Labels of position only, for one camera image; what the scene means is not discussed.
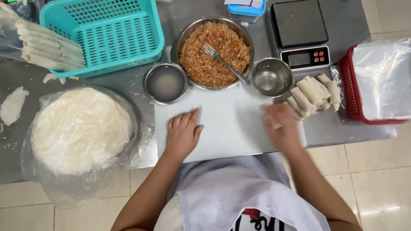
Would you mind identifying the pile of long spring rolls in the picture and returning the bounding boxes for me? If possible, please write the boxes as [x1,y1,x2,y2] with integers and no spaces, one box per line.
[15,19,86,72]

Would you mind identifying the small steel bowl with water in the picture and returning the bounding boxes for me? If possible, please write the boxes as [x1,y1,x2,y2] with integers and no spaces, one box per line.
[143,62,189,106]

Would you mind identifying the person's left hand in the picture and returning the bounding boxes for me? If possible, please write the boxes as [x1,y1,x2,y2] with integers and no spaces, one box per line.
[163,107,205,161]

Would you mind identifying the clear plastic bags in basket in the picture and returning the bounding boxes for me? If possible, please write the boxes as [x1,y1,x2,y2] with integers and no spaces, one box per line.
[352,38,411,121]

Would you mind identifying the clear bag under long rolls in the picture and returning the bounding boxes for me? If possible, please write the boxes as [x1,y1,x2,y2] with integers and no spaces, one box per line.
[0,0,42,62]

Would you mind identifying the blue lidded plastic container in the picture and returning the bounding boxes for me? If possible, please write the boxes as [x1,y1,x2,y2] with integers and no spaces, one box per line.
[227,0,267,24]

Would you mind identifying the large steel bowl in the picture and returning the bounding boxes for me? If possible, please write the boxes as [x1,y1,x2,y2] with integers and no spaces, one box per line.
[176,16,255,91]

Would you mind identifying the white cutting board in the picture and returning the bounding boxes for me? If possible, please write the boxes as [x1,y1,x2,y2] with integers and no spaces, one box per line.
[154,84,307,163]

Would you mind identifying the small wrapper scraps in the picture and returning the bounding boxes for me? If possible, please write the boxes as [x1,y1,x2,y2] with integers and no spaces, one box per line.
[43,73,79,85]

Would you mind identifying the steel fork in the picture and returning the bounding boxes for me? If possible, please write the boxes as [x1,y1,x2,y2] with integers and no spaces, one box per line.
[203,43,251,86]

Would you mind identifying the teal plastic basket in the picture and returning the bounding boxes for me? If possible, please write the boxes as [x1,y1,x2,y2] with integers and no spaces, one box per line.
[39,0,165,79]

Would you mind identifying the torn white wrapper piece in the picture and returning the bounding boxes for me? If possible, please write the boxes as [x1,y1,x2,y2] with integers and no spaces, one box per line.
[0,86,29,126]

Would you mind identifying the orange minced filling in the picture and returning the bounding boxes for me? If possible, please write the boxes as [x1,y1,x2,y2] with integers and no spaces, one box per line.
[179,21,251,88]

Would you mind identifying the small empty steel bowl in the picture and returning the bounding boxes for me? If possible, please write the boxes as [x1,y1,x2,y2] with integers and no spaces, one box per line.
[251,57,294,98]

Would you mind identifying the clear bag under wrappers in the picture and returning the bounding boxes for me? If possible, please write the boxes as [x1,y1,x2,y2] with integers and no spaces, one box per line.
[20,85,155,210]

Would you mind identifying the digital kitchen scale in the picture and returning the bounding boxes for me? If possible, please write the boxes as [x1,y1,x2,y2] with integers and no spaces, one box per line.
[265,0,332,72]

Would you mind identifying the white packet on container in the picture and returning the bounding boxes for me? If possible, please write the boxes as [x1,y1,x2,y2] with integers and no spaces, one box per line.
[224,0,264,9]

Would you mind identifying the stack of round rice wrappers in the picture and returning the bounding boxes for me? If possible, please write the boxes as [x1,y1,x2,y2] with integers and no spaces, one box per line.
[31,87,136,176]

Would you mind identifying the person's right hand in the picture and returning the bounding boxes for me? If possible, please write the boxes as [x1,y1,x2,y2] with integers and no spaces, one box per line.
[261,103,304,152]

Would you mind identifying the white apron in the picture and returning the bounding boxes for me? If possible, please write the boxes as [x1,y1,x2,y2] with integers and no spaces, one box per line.
[167,152,331,231]

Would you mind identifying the red plastic basket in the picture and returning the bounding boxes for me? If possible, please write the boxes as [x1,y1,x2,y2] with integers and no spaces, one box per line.
[338,44,410,126]

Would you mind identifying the pile of short spring rolls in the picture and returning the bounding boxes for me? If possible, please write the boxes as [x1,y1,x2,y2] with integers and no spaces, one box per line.
[284,73,342,121]

